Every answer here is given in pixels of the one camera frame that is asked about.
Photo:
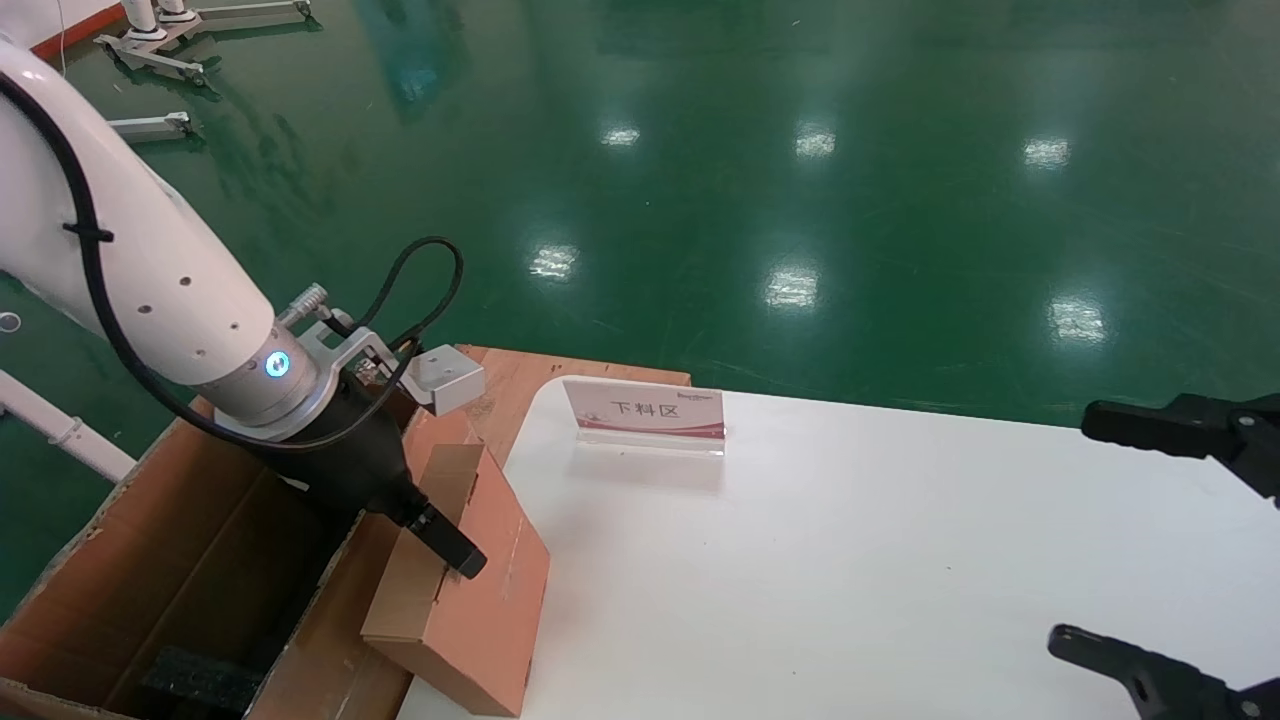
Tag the white stand base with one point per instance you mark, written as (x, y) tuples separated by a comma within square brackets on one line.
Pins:
[(150, 55), (250, 12)]

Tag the brown wooden board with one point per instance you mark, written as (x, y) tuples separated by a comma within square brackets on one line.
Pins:
[(520, 385)]

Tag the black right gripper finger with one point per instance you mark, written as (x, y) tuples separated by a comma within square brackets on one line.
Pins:
[(1210, 425), (1170, 690)]

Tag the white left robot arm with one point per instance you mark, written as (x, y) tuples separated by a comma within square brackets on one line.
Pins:
[(150, 250)]

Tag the silver camera bracket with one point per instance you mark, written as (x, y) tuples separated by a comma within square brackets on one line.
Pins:
[(345, 350)]

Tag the small cardboard box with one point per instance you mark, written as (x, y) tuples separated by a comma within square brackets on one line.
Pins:
[(480, 620)]

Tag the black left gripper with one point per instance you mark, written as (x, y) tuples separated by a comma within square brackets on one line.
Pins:
[(350, 450)]

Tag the large cardboard box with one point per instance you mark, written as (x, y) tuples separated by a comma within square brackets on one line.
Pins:
[(120, 560)]

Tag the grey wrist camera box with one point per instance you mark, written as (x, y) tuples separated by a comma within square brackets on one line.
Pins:
[(450, 380)]

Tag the white tube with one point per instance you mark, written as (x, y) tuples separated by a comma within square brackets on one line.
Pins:
[(60, 430)]

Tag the acrylic sign with red print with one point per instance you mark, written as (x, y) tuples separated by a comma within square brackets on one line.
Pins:
[(645, 410)]

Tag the black foam block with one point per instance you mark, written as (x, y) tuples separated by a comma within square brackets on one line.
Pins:
[(200, 680)]

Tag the white floor bar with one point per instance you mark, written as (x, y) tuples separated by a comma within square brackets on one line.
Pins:
[(150, 126)]

